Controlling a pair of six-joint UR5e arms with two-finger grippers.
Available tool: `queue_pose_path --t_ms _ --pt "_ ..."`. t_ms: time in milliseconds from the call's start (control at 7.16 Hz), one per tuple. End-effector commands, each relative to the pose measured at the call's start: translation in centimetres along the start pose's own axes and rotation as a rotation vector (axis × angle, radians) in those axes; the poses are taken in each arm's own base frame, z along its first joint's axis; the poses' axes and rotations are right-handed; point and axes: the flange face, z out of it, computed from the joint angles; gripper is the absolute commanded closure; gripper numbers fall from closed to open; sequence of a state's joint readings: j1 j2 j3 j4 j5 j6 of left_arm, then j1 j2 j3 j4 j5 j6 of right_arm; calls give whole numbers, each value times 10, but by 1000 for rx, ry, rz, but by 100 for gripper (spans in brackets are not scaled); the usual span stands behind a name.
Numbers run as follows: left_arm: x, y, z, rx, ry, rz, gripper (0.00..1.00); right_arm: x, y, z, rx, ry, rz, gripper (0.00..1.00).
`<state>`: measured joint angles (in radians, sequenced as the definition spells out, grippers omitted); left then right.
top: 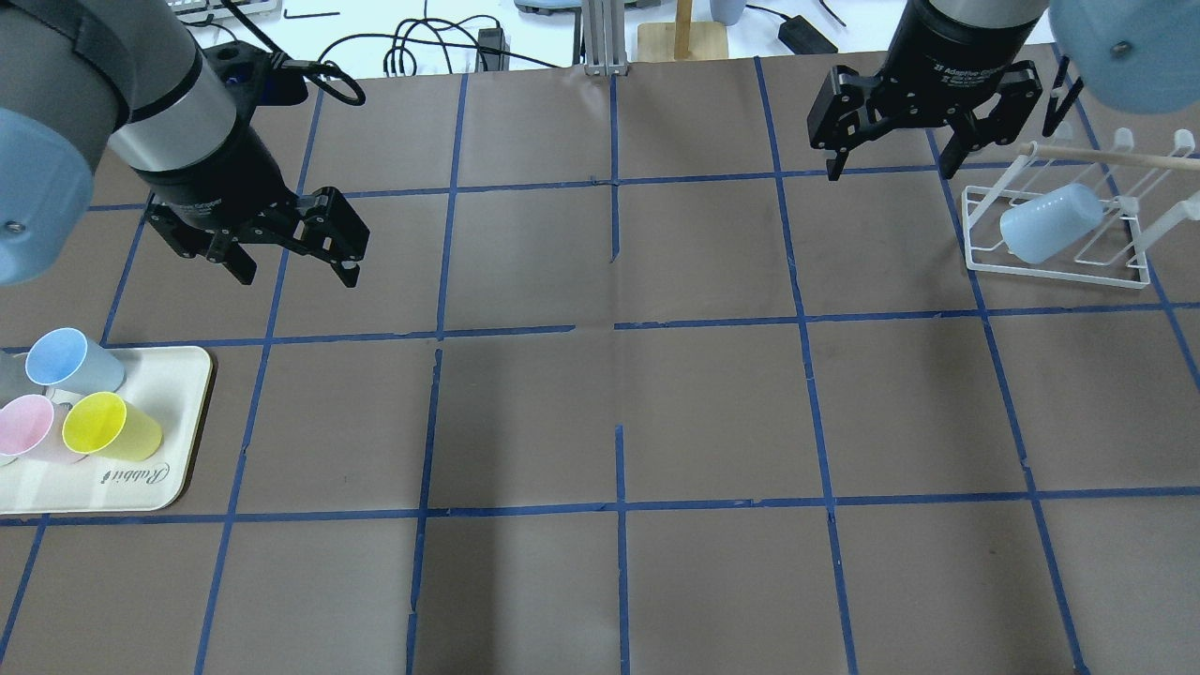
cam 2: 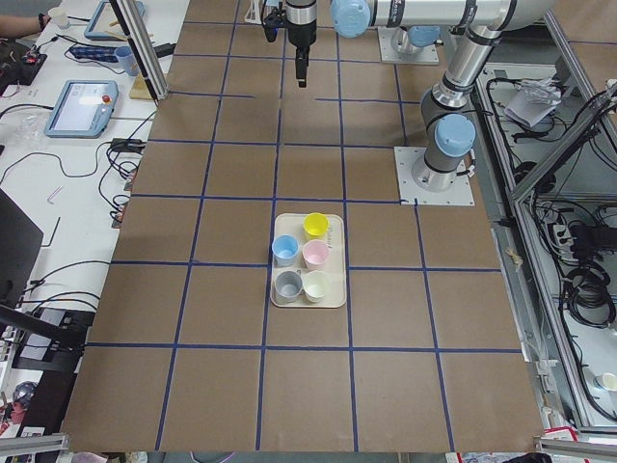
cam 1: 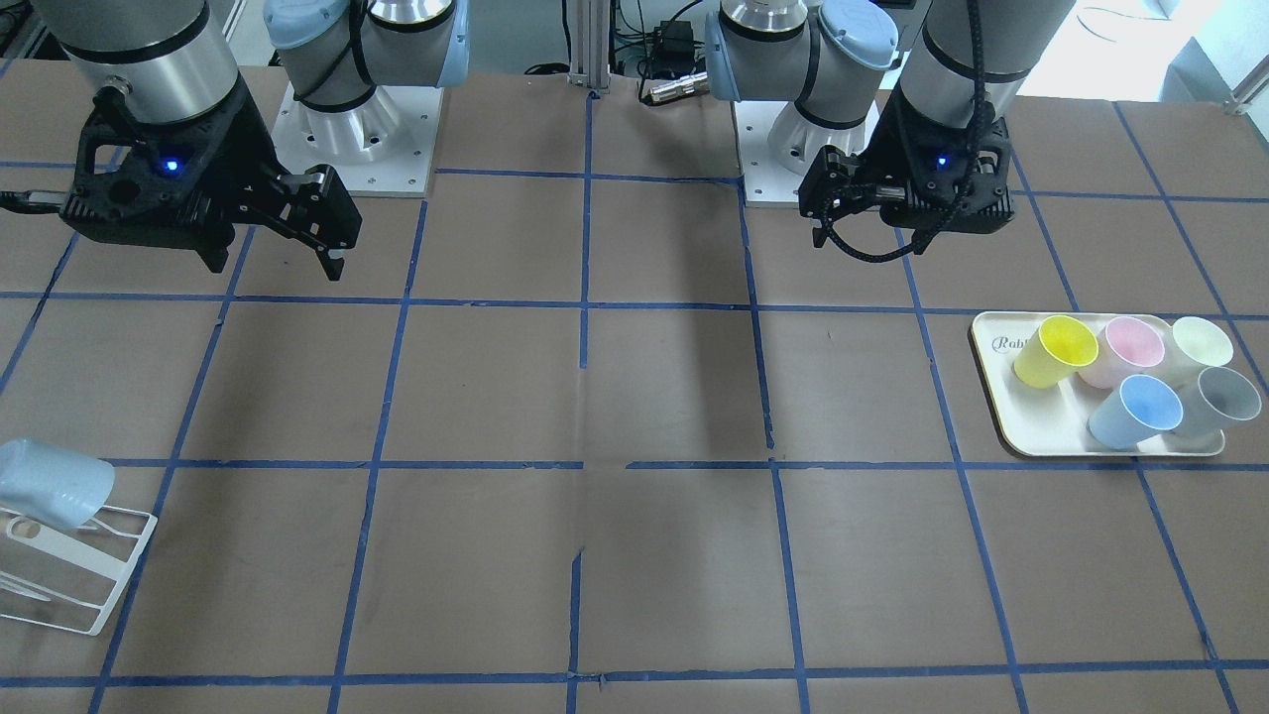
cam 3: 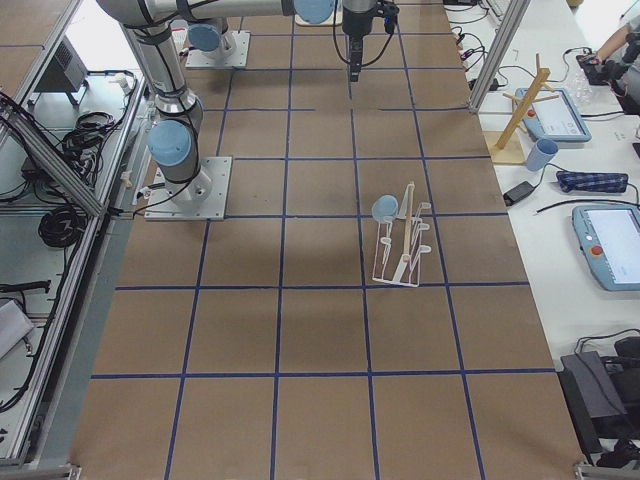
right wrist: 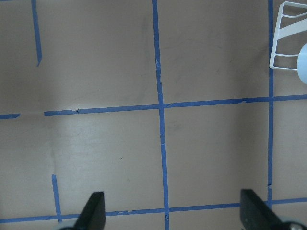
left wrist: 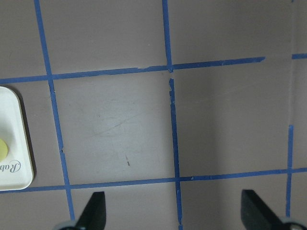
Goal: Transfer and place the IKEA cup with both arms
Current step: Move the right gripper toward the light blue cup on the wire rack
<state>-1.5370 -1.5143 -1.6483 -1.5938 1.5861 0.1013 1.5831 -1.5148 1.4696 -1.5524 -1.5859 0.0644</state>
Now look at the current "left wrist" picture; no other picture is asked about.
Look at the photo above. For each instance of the yellow plastic cup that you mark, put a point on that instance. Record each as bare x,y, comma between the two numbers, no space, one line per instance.
3,150

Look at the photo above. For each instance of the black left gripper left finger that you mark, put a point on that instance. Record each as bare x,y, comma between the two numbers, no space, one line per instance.
93,216

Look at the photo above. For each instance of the cream rectangular tray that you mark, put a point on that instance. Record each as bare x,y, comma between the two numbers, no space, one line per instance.
16,171

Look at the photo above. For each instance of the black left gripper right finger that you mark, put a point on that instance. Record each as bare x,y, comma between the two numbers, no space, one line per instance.
256,215

